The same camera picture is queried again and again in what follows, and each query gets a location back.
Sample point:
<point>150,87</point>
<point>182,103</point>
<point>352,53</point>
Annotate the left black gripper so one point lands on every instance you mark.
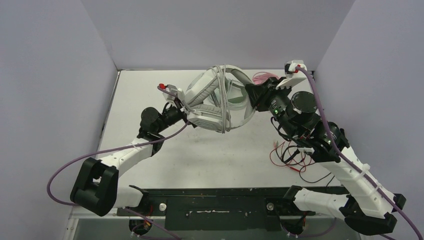
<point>183,115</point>

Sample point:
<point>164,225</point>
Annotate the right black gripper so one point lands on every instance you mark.
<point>259,96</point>

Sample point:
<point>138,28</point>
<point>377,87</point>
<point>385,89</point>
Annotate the pink cat-ear headphones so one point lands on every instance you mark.
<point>261,77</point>

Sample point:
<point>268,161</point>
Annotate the mint green headphones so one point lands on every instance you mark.
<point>236,96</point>

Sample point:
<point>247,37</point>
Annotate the white gaming headset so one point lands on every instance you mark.
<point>203,113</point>

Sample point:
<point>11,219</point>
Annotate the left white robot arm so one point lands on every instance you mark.
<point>96,187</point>

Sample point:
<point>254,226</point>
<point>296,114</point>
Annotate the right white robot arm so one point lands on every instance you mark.
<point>366,207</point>

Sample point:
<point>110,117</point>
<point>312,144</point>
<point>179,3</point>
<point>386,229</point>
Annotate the red and black headphones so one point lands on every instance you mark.
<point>287,155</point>

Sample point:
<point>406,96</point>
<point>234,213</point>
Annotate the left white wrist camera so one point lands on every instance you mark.
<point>173,95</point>

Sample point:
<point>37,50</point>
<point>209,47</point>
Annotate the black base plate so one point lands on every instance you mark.
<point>218,209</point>

